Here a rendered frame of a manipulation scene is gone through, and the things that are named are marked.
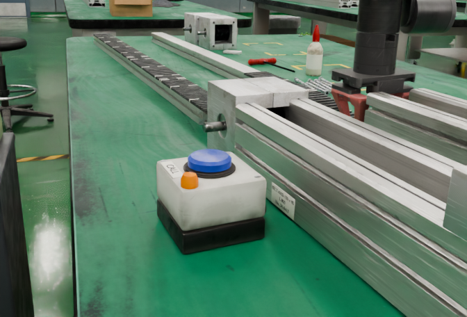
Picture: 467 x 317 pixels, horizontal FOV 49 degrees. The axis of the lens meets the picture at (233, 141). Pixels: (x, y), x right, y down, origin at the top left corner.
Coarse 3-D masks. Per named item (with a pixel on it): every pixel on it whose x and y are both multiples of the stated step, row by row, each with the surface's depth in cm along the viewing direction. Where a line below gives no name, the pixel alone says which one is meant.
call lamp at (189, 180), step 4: (184, 172) 43; (188, 172) 43; (192, 172) 43; (184, 176) 42; (188, 176) 42; (192, 176) 42; (196, 176) 43; (184, 180) 42; (188, 180) 42; (192, 180) 42; (196, 180) 42; (184, 184) 42; (188, 184) 42; (192, 184) 42; (196, 184) 42; (188, 188) 42; (192, 188) 42
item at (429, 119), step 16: (368, 96) 67; (384, 96) 65; (416, 96) 69; (432, 96) 67; (448, 96) 66; (368, 112) 67; (384, 112) 66; (400, 112) 62; (416, 112) 59; (432, 112) 58; (448, 112) 64; (464, 112) 62; (384, 128) 65; (400, 128) 62; (416, 128) 61; (432, 128) 57; (448, 128) 55; (464, 128) 53; (416, 144) 60; (432, 144) 58; (448, 144) 55; (464, 144) 55; (464, 160) 54
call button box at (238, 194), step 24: (168, 168) 46; (240, 168) 47; (168, 192) 45; (192, 192) 42; (216, 192) 43; (240, 192) 44; (264, 192) 45; (168, 216) 46; (192, 216) 43; (216, 216) 44; (240, 216) 45; (192, 240) 44; (216, 240) 45; (240, 240) 46
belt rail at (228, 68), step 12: (156, 36) 164; (168, 36) 161; (168, 48) 154; (180, 48) 144; (192, 48) 138; (192, 60) 136; (204, 60) 130; (216, 60) 121; (228, 60) 121; (216, 72) 122; (228, 72) 117; (240, 72) 109
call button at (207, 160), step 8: (192, 152) 47; (200, 152) 47; (208, 152) 47; (216, 152) 47; (224, 152) 47; (192, 160) 45; (200, 160) 45; (208, 160) 45; (216, 160) 45; (224, 160) 45; (192, 168) 45; (200, 168) 45; (208, 168) 45; (216, 168) 45; (224, 168) 45
